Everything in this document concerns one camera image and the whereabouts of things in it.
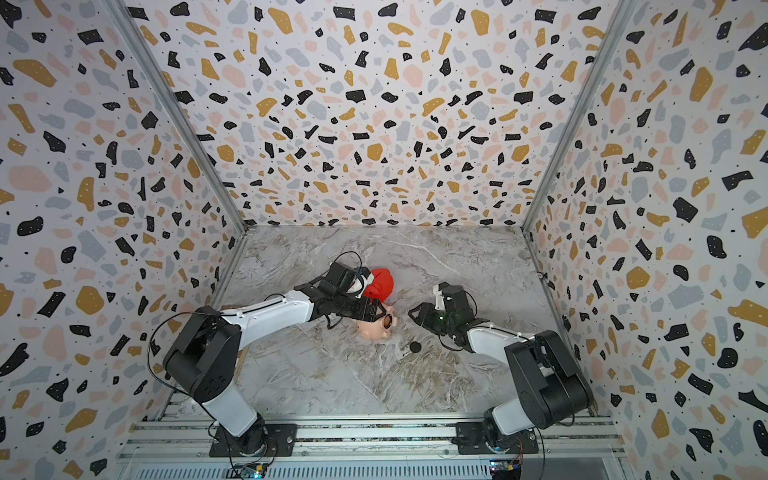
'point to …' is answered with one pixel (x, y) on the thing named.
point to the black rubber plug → (415, 347)
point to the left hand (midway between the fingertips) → (380, 310)
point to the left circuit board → (256, 473)
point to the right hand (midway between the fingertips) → (415, 315)
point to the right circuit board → (505, 468)
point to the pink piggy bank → (379, 329)
